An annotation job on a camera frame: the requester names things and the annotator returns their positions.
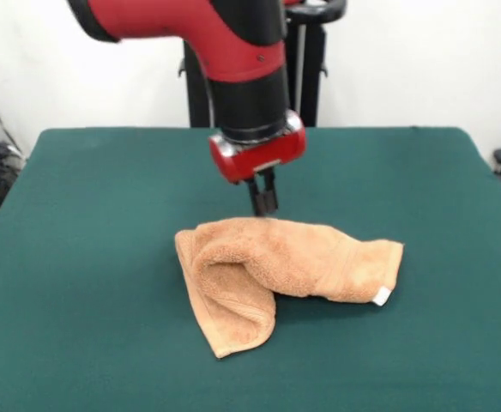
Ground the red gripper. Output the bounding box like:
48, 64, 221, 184
208, 124, 308, 216

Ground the tan terry towel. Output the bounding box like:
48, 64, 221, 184
174, 216, 405, 360

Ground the dark green table cloth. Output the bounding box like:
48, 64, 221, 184
0, 126, 501, 412

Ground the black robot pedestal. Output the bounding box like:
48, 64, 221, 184
177, 0, 346, 129

